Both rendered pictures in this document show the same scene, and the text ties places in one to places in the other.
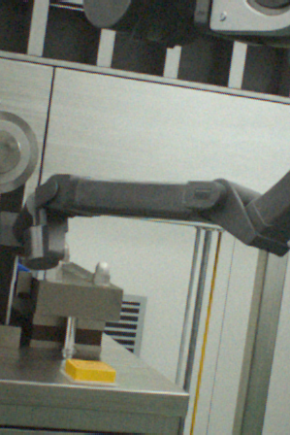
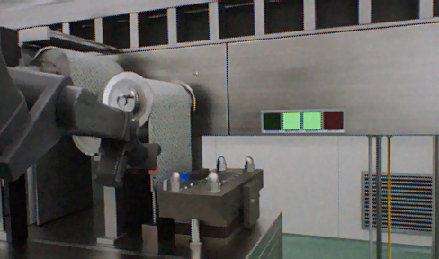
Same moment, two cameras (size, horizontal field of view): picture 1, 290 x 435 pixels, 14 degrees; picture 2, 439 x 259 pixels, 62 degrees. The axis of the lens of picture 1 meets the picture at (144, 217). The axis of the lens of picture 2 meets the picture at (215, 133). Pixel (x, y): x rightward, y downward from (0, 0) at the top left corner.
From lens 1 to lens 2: 155 cm
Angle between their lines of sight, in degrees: 39
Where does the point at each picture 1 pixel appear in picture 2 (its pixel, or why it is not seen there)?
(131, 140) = (286, 80)
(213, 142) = (352, 69)
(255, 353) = (438, 228)
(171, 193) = not seen: hidden behind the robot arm
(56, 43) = (237, 30)
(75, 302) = (185, 207)
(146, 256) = not seen: hidden behind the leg
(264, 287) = (437, 176)
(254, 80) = (390, 15)
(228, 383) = not seen: outside the picture
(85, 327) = (211, 224)
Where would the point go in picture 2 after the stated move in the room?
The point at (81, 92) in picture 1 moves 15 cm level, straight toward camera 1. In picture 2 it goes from (246, 55) to (219, 49)
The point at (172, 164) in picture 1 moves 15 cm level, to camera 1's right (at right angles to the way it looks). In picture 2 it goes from (319, 92) to (373, 89)
